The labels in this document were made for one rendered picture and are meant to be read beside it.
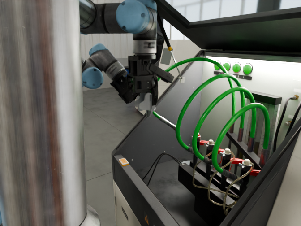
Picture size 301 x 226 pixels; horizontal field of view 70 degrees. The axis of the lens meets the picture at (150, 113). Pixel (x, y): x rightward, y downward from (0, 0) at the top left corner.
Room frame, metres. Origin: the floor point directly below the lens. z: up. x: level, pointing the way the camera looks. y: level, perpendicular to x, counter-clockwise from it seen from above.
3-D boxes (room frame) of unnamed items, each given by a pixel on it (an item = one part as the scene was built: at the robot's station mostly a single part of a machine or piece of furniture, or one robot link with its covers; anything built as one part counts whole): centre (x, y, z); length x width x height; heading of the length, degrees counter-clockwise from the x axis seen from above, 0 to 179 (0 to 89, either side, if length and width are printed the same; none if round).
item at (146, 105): (0.69, 0.01, 1.28); 0.06 x 0.03 x 0.09; 118
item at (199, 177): (0.69, -0.25, 0.91); 0.34 x 0.10 x 0.15; 28
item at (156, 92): (0.70, -0.01, 1.33); 0.05 x 0.02 x 0.09; 28
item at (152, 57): (0.71, 0.03, 1.39); 0.09 x 0.08 x 0.12; 118
